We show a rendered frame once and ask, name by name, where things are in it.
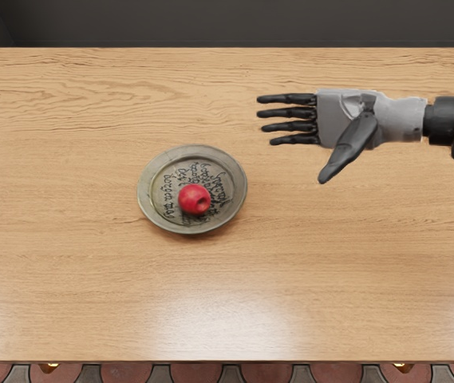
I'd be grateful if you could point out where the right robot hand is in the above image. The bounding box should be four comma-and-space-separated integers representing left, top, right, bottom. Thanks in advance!
256, 88, 428, 185

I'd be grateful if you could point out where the grey plate with script print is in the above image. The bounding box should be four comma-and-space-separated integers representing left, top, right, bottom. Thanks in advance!
136, 144, 248, 235

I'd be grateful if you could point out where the red apple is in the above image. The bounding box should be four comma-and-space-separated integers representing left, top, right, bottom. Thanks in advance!
177, 184, 212, 216

